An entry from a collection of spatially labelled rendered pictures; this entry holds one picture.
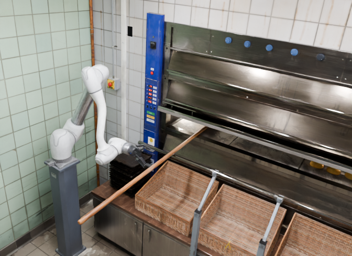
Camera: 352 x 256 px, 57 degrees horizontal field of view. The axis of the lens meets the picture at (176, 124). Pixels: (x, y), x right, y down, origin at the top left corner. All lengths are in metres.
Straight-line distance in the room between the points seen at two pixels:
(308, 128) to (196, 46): 1.04
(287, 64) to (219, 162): 1.01
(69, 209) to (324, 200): 2.05
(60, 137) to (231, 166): 1.40
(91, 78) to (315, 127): 1.61
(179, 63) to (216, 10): 0.53
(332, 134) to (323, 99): 0.25
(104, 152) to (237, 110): 1.06
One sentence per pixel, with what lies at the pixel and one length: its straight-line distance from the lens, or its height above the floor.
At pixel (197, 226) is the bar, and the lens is 2.44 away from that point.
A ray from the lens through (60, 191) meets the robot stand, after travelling 2.89.
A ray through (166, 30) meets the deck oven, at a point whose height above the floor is 2.03.
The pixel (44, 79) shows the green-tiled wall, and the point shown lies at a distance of 3.05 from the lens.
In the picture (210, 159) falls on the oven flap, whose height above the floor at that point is 1.02.
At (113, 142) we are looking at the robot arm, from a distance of 2.57.
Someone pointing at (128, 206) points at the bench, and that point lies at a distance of 2.97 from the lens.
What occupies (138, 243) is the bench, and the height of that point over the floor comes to 0.27.
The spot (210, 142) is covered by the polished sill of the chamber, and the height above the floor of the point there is 1.18.
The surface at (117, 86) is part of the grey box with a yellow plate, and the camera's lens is 3.17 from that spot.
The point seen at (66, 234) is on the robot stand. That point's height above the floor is 0.31.
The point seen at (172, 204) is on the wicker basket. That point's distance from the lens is 2.98.
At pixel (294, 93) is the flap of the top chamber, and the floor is 1.77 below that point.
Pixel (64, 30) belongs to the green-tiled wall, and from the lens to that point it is 3.10.
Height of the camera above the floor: 2.48
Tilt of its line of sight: 25 degrees down
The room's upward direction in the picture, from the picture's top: 4 degrees clockwise
